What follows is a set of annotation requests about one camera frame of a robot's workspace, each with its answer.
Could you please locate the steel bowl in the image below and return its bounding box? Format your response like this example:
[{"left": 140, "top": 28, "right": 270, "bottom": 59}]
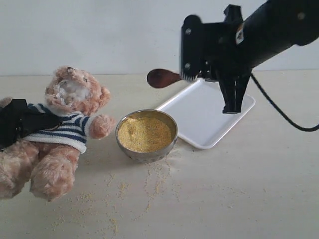
[{"left": 115, "top": 109, "right": 178, "bottom": 163}]

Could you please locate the beige teddy bear striped sweater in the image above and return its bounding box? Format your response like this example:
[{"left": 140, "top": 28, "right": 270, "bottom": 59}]
[{"left": 0, "top": 65, "right": 117, "bottom": 203}]

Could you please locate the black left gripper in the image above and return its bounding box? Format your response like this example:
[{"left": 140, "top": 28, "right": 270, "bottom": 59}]
[{"left": 0, "top": 99, "right": 62, "bottom": 151}]

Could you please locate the white rectangular plastic tray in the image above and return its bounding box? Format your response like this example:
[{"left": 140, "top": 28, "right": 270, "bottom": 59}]
[{"left": 156, "top": 79, "right": 256, "bottom": 149}]

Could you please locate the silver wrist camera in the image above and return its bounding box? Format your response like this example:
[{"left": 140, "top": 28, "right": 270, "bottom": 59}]
[{"left": 179, "top": 14, "right": 203, "bottom": 82}]

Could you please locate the yellow millet grain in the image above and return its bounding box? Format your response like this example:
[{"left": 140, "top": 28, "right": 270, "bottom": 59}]
[{"left": 118, "top": 117, "right": 172, "bottom": 153}]

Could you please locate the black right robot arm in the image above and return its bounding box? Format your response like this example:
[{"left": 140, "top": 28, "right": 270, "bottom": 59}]
[{"left": 199, "top": 0, "right": 319, "bottom": 114}]

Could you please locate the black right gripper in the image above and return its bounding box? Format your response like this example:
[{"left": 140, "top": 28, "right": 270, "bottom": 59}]
[{"left": 199, "top": 4, "right": 251, "bottom": 114}]

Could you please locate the dark red wooden spoon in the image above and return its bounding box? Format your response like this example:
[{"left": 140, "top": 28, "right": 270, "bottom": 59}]
[{"left": 147, "top": 68, "right": 181, "bottom": 89}]

